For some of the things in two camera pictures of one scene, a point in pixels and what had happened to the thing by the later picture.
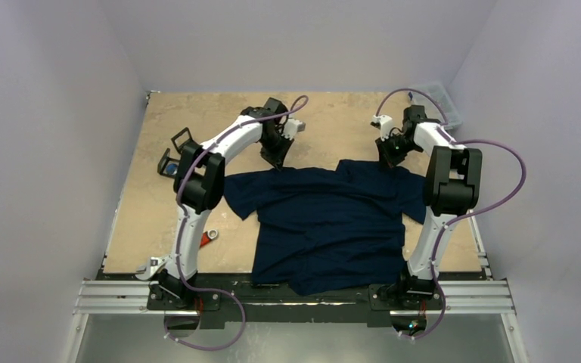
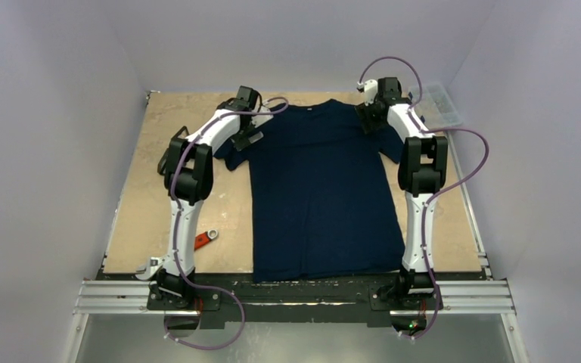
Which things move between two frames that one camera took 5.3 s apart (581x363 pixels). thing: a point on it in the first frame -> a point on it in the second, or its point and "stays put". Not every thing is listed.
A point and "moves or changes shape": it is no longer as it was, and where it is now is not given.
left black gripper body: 274,147 -> 240,140
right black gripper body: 390,148 -> 368,119
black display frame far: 174,138 stays put
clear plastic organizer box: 438,104 stays put
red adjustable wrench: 206,237 stays put
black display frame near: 163,162 stays put
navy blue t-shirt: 318,230 moves or changes shape
